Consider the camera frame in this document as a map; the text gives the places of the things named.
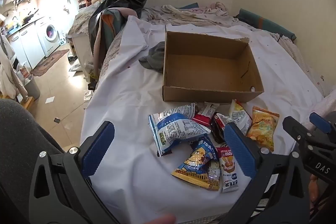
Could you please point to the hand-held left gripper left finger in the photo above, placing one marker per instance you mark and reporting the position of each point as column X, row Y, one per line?
column 98, row 150

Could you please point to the white paper scrap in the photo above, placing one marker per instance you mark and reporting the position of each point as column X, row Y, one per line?
column 49, row 100

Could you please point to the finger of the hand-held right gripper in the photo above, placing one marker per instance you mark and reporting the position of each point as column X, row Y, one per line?
column 319, row 121
column 295, row 129

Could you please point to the orange grey hanging cloth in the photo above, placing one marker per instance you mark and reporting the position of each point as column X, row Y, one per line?
column 105, row 37

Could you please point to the pink white snack packet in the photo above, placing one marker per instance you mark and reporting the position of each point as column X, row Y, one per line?
column 227, row 171

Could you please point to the white snack packet red top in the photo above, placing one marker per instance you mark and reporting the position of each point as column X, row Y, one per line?
column 240, row 113

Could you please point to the white hanging clothes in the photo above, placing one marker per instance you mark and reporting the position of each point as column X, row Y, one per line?
column 8, row 71

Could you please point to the teal cloth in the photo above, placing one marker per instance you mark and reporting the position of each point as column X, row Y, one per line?
column 189, row 5

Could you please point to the blue yellow cartoon snack packet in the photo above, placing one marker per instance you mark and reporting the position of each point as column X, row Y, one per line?
column 195, row 161

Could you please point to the brown floor rug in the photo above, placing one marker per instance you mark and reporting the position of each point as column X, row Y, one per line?
column 50, row 61

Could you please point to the dark red snack packet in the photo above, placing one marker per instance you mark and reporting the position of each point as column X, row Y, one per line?
column 218, row 132

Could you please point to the person's right hand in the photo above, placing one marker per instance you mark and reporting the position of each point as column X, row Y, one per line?
column 313, row 187

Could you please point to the person's left hand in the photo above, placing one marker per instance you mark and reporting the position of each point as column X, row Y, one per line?
column 162, row 220

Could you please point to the floral bed cover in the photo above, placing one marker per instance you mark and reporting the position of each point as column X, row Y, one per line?
column 78, row 22

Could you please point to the teal pillow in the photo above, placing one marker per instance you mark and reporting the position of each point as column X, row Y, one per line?
column 262, row 20

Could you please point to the person's grey trouser leg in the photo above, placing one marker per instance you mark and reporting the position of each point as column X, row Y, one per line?
column 21, row 148

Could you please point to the yellow chips packet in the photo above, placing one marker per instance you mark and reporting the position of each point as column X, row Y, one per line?
column 262, row 127

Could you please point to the large blue white snack packet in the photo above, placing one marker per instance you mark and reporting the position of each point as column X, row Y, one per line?
column 173, row 129

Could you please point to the brown cardboard box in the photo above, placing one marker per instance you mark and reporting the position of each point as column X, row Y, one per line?
column 204, row 66

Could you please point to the crumpled floral blanket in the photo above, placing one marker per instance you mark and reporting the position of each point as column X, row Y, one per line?
column 183, row 15

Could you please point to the pink blanket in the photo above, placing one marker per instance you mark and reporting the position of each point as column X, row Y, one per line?
column 328, row 108

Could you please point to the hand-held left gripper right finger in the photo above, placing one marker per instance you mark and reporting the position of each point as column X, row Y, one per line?
column 239, row 150

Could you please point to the grey trash bin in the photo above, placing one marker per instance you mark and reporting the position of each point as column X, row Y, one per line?
column 32, row 87

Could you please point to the white kitchen cabinets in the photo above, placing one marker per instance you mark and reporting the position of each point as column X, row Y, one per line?
column 26, row 45

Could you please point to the white bed sheet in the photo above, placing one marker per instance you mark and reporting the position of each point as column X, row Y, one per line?
column 126, row 108

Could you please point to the white washing machine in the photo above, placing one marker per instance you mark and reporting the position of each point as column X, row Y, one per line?
column 50, row 32

